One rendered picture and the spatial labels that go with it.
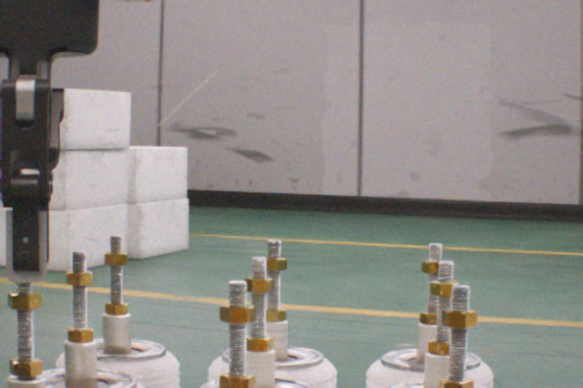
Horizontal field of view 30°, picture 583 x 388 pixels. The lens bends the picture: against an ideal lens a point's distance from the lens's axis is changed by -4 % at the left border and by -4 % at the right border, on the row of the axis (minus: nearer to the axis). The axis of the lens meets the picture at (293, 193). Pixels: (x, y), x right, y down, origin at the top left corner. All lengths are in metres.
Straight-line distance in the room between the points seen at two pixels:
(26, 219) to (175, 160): 3.39
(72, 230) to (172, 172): 0.69
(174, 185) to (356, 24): 2.38
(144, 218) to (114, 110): 0.39
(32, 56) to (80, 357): 0.23
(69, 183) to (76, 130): 0.16
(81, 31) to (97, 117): 2.89
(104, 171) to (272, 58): 2.82
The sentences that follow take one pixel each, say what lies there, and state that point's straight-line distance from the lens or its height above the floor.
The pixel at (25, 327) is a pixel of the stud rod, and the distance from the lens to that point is 0.63.
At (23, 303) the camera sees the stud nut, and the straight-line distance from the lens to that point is 0.63.
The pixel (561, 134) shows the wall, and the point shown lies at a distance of 5.82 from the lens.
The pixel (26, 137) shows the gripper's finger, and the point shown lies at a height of 0.42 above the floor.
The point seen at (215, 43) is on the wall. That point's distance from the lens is 6.40.
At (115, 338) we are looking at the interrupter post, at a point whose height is 0.26.
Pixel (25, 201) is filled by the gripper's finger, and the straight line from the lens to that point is 0.58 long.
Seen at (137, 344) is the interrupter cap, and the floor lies 0.25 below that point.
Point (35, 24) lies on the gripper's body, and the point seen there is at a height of 0.47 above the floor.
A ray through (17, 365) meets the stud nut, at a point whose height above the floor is 0.29.
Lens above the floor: 0.42
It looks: 3 degrees down
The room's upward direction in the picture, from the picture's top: 1 degrees clockwise
